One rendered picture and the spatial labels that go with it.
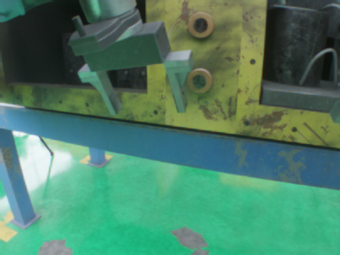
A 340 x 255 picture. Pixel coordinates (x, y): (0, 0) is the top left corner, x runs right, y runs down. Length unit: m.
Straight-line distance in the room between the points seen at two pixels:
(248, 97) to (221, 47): 0.12
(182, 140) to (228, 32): 0.28
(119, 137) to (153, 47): 0.40
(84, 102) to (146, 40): 0.38
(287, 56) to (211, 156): 0.29
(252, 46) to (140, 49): 0.24
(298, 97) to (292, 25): 0.16
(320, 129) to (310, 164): 0.10
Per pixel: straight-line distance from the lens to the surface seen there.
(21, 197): 1.34
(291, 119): 0.54
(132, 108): 0.62
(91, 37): 0.31
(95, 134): 0.75
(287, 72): 0.60
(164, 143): 0.65
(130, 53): 0.38
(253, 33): 0.52
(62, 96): 0.75
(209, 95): 0.54
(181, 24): 0.54
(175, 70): 0.38
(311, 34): 0.61
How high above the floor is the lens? 0.86
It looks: 21 degrees down
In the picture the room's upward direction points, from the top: straight up
